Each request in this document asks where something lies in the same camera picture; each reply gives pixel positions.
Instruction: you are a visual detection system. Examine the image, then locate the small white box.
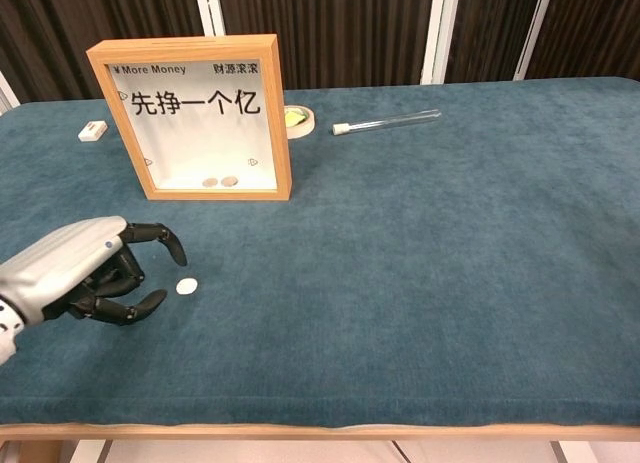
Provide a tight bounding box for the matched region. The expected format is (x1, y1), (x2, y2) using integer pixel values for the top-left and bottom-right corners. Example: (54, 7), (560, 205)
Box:
(77, 121), (109, 143)

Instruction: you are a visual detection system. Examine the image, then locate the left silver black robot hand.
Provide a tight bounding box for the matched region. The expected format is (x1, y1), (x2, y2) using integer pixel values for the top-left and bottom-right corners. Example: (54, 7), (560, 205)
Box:
(0, 215), (189, 329)

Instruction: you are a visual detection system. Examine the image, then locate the beige tape roll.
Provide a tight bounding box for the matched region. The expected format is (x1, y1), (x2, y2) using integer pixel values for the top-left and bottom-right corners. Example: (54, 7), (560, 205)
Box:
(286, 105), (317, 142)

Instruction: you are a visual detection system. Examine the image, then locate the wooden coin box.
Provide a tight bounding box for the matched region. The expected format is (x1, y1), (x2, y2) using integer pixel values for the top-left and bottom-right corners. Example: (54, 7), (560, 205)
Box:
(85, 32), (294, 202)

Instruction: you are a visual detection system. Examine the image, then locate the glass test tube white stopper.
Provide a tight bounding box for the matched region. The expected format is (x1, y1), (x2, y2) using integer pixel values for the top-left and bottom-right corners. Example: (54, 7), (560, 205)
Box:
(332, 108), (442, 136)

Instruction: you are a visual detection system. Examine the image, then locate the blue table cloth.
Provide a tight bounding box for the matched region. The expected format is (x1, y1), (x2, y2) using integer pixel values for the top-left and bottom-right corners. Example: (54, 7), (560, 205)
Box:
(0, 75), (640, 429)

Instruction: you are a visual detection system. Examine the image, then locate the white partition frame post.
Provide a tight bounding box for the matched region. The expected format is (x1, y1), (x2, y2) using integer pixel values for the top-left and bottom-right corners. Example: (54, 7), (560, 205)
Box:
(513, 0), (557, 82)
(421, 0), (462, 85)
(0, 70), (21, 114)
(193, 0), (227, 37)

